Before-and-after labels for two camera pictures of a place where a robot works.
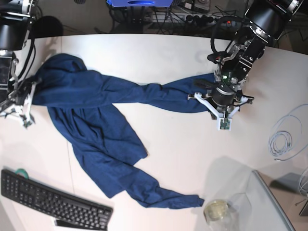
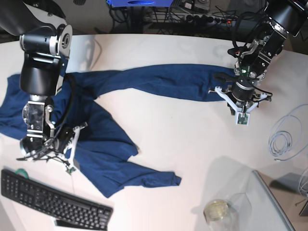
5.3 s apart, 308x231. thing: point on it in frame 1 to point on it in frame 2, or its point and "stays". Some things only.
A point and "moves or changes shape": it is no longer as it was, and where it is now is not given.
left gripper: (19, 95) to (57, 143)
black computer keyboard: (69, 211) stays
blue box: (140, 3) stays
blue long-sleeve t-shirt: (75, 95) moves or changes shape
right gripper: (223, 97) to (241, 95)
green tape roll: (21, 172) stays
